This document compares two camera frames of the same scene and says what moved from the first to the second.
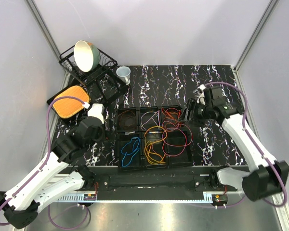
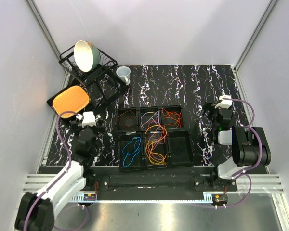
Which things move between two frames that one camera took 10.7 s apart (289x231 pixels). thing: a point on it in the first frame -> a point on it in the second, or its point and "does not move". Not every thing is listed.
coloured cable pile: (176, 136) -> (164, 136)
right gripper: (191, 105) -> (210, 107)
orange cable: (169, 113) does not move
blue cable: (129, 149) does not move
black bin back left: (127, 120) does not move
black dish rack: (104, 77) does not move
